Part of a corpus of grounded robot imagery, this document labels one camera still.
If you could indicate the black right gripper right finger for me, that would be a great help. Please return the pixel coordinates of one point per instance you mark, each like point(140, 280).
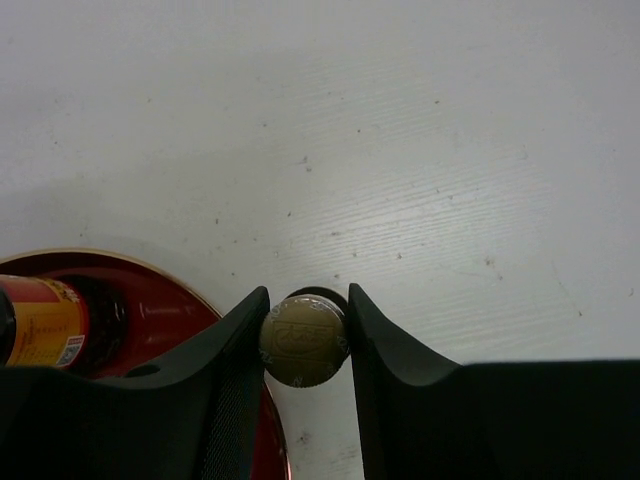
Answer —
point(424, 416)

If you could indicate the red round tray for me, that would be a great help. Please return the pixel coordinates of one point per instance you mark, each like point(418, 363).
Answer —
point(162, 311)

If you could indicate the red cap sauce jar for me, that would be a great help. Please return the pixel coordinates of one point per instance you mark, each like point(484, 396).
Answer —
point(74, 322)

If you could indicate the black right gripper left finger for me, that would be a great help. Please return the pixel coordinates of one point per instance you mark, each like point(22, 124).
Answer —
point(191, 413)

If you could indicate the yellow label oil bottle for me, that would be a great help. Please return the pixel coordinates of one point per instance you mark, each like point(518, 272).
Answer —
point(303, 339)

